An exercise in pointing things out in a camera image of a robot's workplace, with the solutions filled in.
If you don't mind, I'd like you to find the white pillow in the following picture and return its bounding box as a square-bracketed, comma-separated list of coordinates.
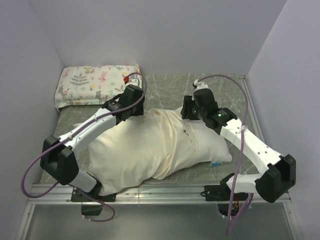
[172, 107, 233, 167]

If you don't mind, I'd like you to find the cream satin pillowcase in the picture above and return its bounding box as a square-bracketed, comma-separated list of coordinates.
[88, 109, 198, 196]

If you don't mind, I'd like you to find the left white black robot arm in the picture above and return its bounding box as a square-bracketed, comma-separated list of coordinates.
[40, 84, 146, 201]

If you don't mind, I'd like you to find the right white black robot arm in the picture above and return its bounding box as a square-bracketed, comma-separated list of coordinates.
[181, 88, 296, 203]

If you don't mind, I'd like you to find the animal print small pillow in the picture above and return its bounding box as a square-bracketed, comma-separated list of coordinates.
[54, 64, 140, 111]

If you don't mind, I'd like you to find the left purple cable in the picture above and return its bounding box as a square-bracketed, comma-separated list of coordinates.
[20, 72, 148, 222]

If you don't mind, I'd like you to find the purple cable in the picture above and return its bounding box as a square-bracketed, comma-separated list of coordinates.
[198, 74, 255, 236]
[20, 72, 148, 222]

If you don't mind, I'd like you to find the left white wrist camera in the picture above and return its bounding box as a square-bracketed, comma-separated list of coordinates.
[123, 74, 142, 88]

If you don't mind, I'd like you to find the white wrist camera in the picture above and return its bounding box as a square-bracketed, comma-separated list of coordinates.
[192, 79, 209, 91]
[123, 74, 142, 88]

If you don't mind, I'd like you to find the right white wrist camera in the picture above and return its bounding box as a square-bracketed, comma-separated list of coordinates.
[192, 79, 209, 91]

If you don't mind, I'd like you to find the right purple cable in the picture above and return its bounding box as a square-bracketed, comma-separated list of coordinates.
[198, 74, 255, 236]

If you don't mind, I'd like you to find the aluminium front rail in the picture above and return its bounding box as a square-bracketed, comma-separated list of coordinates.
[27, 183, 292, 206]

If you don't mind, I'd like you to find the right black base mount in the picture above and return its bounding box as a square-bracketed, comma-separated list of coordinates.
[200, 173, 234, 217]

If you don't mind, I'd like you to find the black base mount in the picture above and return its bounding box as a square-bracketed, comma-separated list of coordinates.
[200, 173, 234, 217]
[70, 188, 117, 219]

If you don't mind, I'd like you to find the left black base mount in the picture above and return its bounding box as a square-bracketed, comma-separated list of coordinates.
[70, 188, 117, 219]

